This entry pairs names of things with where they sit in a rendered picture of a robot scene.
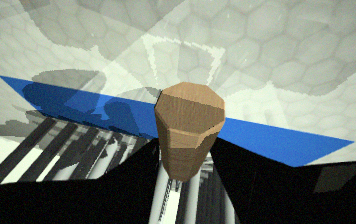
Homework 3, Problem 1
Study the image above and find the blue flat strip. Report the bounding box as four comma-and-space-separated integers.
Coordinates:
0, 76, 355, 167

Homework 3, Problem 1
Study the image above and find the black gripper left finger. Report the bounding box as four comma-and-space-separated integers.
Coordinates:
0, 138, 160, 224

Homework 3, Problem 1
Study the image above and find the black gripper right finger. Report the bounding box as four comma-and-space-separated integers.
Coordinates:
210, 137, 356, 224

